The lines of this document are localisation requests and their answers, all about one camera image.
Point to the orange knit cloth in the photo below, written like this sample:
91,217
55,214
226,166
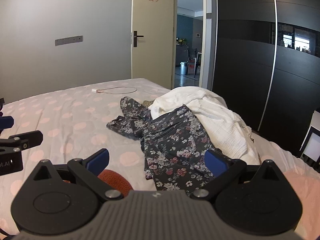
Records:
117,181

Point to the grey trash bin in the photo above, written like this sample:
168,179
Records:
183,68

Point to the white crinkled garment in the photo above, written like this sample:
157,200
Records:
220,120

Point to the dark chair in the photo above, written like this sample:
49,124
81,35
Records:
193,56

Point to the dark floral pants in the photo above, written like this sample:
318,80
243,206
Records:
175,142

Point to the white door frame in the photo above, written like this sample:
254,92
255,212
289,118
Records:
207,42

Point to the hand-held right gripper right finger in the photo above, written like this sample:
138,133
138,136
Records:
215,161

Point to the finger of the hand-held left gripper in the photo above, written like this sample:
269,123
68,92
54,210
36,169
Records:
27,139
5,123

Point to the olive striped cloth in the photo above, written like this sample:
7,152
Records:
148,103

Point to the cream door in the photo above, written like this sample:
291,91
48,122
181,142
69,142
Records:
152,55

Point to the white framed board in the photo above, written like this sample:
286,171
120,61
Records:
312,147

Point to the grey wall switch panel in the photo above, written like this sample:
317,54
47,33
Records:
68,40

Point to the black wardrobe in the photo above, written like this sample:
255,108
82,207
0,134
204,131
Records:
240,55

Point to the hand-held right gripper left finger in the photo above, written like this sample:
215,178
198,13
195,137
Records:
98,160

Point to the pink polka dot bed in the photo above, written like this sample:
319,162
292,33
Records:
62,120

